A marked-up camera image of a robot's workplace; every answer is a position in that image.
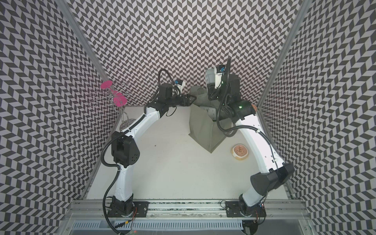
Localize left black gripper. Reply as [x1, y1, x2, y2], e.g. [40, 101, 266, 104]
[167, 93, 197, 108]

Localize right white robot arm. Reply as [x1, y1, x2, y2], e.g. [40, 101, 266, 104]
[205, 59, 295, 217]

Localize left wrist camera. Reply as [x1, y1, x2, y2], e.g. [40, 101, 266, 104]
[174, 79, 186, 93]

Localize aluminium front rail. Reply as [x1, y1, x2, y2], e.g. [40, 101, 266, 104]
[63, 199, 310, 221]

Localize grey-green large analog clock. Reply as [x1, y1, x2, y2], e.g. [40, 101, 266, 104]
[205, 107, 217, 121]

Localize green canvas bag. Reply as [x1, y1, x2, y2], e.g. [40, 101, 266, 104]
[189, 86, 237, 153]

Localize grey-green tall analog clock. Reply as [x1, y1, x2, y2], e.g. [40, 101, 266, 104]
[205, 68, 217, 88]

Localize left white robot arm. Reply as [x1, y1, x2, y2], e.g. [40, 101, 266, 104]
[100, 69, 195, 235]

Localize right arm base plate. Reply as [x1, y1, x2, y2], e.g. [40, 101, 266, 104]
[225, 201, 266, 218]

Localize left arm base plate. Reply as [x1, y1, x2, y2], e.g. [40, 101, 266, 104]
[107, 201, 149, 218]

